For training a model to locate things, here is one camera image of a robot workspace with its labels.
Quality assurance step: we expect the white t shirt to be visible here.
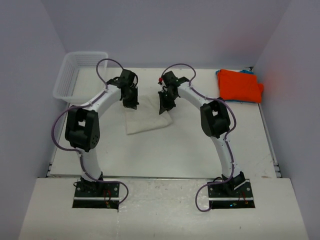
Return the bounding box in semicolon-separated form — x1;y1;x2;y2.
124;93;173;135

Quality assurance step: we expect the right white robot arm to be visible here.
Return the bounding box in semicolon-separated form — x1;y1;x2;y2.
158;71;246;197

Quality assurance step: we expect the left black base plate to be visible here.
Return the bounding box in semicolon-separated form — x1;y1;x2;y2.
72;181;120;210

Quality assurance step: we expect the purple cable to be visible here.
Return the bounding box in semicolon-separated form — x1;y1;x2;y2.
51;58;130;207
157;63;238;213

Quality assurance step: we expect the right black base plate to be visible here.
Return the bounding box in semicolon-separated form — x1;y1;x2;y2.
208;180;256;210

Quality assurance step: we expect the folded orange t shirt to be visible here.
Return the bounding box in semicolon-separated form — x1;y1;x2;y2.
216;69;264;103

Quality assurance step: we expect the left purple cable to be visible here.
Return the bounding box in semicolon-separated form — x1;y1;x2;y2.
51;58;130;207

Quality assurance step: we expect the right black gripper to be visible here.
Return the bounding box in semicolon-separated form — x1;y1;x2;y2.
159;90;178;115

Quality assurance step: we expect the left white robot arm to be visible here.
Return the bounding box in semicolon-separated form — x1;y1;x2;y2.
65;69;139;197

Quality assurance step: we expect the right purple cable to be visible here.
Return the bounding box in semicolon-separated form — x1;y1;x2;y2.
157;63;238;213

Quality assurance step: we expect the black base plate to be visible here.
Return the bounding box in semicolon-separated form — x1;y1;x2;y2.
208;180;256;210
72;181;120;210

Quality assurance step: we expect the folded blue t shirt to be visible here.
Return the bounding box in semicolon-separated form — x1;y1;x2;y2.
239;69;254;75

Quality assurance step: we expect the white plastic basket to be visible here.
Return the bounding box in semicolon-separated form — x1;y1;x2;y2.
52;51;108;104

